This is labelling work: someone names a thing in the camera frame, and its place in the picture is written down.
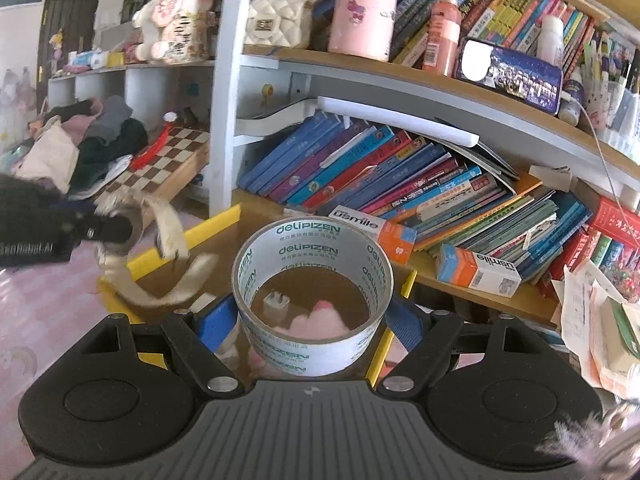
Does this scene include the row of leaning books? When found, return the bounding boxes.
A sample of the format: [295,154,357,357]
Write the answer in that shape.
[238,110,591,281]

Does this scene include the red tassel ornament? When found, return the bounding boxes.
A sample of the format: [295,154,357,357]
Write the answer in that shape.
[128,112,178,172]

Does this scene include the white bookshelf frame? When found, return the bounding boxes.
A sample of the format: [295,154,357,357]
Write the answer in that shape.
[49,0,639,214]

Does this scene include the red dictionary book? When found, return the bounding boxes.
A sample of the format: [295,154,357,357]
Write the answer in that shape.
[590,197,640,248]

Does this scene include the white patterned wristwatch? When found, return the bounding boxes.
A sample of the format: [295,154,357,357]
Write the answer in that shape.
[96,190,218,310]

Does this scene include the white orange toothpaste box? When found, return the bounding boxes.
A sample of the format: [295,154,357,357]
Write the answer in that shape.
[329,206,416,264]

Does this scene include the pink checkered tablecloth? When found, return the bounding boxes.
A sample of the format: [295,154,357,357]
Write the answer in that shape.
[1,243,122,479]

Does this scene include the wooden chessboard box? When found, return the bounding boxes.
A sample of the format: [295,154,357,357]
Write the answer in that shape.
[93,127,209,202]

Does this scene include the pink cylindrical tumbler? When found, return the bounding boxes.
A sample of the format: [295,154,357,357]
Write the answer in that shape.
[328,0,397,62]

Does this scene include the white quilted pearl handbag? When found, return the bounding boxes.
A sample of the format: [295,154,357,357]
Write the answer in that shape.
[244,0,312,49]

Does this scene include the messy paper pile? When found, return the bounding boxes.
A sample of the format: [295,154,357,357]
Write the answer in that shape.
[552,260,639,400]

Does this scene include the pile of clothes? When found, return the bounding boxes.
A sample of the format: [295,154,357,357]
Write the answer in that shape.
[1,96,149,200]

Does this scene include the pink plush pig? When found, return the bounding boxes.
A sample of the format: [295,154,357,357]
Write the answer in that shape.
[246,300,352,369]

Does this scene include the orange pink bottle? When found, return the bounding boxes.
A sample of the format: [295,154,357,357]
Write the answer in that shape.
[422,0,461,77]

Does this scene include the small white plug adapter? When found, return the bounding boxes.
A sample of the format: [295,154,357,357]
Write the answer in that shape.
[262,290,290,316]

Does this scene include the floral lucky cat figure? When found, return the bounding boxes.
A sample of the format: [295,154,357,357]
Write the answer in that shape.
[132,0,214,64]

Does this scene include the clear packing tape roll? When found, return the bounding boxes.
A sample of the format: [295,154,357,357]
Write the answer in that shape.
[231,217,395,377]

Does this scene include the blue printed pencil case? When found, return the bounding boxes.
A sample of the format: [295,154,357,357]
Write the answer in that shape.
[454,38,563,115]

